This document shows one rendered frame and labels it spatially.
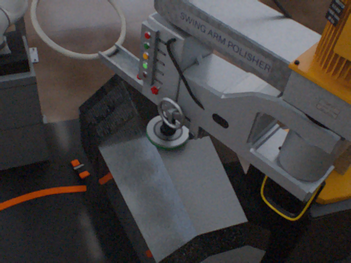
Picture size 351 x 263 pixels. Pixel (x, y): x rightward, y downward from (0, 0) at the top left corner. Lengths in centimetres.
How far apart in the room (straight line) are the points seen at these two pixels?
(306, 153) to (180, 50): 60
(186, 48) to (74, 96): 211
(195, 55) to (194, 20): 24
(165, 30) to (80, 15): 293
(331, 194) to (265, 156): 75
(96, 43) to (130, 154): 209
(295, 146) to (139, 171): 92
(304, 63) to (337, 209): 117
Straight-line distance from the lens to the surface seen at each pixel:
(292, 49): 148
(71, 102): 366
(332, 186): 243
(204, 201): 205
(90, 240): 288
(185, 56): 173
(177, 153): 220
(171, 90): 185
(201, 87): 173
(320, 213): 235
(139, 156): 226
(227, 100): 167
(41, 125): 299
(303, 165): 164
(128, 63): 226
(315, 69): 139
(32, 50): 417
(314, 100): 141
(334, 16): 127
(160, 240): 207
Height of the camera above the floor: 256
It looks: 47 degrees down
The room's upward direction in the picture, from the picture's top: 9 degrees clockwise
